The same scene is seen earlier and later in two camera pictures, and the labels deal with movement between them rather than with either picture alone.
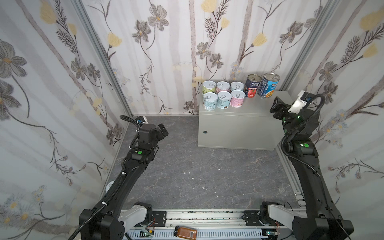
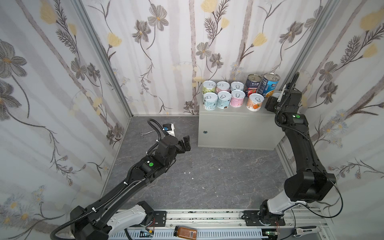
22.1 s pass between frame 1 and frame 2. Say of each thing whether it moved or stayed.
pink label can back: stayed
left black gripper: moved
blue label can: stayed
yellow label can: moved
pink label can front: stayed
